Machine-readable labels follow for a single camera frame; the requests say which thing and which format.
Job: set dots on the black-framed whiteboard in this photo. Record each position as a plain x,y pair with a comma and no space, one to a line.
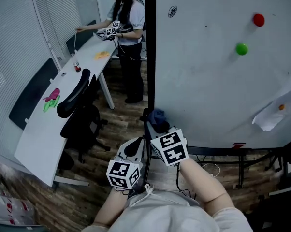
208,81

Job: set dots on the dark furniture piece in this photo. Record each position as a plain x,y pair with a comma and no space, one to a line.
284,207

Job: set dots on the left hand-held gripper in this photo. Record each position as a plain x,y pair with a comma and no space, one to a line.
122,170

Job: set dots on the green round magnet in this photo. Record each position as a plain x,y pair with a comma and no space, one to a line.
242,49

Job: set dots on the white paper sheet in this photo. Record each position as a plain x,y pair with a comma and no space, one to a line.
271,115

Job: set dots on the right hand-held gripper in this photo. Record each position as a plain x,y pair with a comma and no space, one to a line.
172,149

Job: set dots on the person's white shirt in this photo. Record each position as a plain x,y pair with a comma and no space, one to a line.
164,214

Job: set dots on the small dark desk partition panel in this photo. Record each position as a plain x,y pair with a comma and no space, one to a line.
80,39

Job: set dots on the white bag with red print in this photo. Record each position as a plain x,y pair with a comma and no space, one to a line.
7,209

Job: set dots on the black metal stand frame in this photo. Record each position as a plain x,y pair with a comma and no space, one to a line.
242,158

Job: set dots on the long white desk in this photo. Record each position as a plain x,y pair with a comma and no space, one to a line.
44,134

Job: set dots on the blue cloth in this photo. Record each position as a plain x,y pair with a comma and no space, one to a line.
157,118

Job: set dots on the white window blinds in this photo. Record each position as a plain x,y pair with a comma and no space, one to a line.
17,28

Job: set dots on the black office chair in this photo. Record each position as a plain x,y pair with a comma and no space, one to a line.
81,120

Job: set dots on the clear bottle with red liquid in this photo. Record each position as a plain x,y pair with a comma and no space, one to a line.
76,64

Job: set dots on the person's left forearm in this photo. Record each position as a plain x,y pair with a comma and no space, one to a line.
110,207

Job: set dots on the orange round magnet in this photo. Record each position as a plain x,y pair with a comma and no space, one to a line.
281,107

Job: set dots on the person's right forearm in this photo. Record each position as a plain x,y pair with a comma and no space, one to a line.
203,185

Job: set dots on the yellow cloth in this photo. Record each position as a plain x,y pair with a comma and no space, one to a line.
102,55

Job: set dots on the red round magnet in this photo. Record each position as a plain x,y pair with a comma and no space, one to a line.
258,19

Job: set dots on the thin white stick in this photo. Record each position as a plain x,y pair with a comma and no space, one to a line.
75,40

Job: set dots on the large dark desk partition panel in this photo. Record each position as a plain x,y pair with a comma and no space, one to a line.
32,95

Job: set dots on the pink cloth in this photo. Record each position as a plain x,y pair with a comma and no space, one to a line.
52,94

